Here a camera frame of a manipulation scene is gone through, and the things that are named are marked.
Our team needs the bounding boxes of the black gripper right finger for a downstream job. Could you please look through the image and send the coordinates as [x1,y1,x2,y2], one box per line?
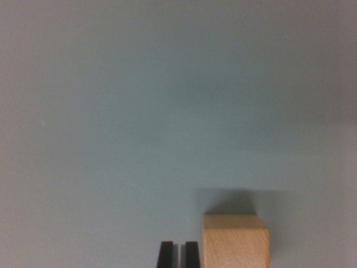
[180,241,202,268]

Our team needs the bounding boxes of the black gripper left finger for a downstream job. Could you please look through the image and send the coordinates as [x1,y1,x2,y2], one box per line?
[157,241,181,268]

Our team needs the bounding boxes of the light wooden cube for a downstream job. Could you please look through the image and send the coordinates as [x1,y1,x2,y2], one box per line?
[202,214,271,268]

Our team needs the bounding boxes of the pale blue plastic bin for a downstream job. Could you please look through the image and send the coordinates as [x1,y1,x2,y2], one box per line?
[0,0,357,268]

